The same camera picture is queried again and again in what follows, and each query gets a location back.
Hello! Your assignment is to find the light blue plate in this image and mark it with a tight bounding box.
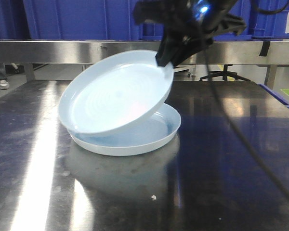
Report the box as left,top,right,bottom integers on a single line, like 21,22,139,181
69,103,181,156
58,50,174,136

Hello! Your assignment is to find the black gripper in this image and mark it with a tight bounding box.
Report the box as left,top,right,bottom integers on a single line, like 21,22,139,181
133,0,246,67

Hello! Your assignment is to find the black office chair base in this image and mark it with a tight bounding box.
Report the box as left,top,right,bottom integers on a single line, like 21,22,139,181
210,64,250,81

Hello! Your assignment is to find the black tape strip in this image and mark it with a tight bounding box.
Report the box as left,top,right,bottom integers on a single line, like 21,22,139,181
259,41,270,57

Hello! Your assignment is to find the centre blue plastic bin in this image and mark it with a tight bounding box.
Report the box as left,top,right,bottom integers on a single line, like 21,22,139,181
23,0,253,41

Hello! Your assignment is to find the black cable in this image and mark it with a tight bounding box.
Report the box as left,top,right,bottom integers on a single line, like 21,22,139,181
202,0,289,207

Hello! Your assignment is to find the stainless steel shelf rail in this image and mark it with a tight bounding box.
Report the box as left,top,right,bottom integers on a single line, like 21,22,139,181
0,40,289,65

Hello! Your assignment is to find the right blue plastic bin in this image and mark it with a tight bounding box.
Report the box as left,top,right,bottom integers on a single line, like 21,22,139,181
249,0,289,39

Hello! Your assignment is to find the left blue plastic bin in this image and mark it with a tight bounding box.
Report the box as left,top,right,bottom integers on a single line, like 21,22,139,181
0,0,30,40

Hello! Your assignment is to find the blue edge strip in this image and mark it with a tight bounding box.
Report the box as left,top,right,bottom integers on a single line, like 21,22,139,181
259,84,289,109

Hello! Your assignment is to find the blue plastic bin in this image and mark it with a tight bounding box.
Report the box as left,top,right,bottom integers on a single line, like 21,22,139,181
23,0,253,41
249,0,289,39
0,0,30,40

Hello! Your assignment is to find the white shoe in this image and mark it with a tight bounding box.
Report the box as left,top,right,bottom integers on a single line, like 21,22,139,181
0,79,10,90

